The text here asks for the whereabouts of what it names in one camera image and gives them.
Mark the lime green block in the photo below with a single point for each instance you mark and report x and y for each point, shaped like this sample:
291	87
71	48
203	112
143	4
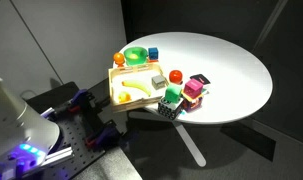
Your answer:
172	93

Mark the wooden tray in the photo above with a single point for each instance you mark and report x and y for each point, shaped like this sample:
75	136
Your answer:
139	99

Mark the orange fruit in tray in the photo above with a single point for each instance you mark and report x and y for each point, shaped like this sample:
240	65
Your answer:
124	97

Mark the orange purple block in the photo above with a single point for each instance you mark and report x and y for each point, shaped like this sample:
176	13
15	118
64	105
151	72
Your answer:
190	104

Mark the grey cube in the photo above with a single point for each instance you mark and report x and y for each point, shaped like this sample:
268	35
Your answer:
158	82

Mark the black white dotted cube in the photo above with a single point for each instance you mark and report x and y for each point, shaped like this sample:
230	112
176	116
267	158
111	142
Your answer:
169	109

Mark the yellow banana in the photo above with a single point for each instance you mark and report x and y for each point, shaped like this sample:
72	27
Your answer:
139	85

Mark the red ball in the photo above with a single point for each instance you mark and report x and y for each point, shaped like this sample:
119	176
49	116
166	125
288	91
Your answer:
176	76

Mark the green translucent bowl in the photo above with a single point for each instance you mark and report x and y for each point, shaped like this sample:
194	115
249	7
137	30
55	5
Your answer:
135	55

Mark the blue cube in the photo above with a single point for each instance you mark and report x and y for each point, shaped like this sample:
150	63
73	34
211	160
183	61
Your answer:
153	53

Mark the magenta cube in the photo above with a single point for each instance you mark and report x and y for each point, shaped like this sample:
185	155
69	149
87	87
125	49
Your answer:
193	88

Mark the orange ball on stand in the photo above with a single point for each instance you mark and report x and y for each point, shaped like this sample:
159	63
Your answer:
119	59

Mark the black pink card box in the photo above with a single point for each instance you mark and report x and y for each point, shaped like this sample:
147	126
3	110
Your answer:
202	79

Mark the purple clamp near table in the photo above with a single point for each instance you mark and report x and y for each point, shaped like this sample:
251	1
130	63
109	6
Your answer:
106	137

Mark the white round table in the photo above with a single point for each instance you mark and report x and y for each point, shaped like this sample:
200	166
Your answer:
239	83

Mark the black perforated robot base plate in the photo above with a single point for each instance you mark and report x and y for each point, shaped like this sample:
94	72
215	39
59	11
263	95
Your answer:
84	163

